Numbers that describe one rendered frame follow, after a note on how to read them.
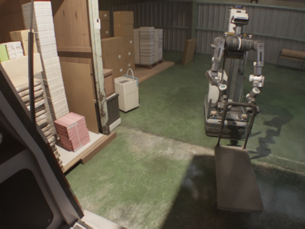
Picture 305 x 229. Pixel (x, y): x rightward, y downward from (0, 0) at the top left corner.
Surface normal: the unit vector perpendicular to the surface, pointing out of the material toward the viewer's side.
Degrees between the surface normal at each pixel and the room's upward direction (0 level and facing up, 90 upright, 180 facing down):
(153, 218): 0
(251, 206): 0
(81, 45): 90
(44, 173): 90
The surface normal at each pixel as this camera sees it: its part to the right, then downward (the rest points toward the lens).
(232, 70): -0.21, 0.46
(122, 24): -0.44, 0.41
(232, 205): 0.00, -0.88
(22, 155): 0.89, 0.22
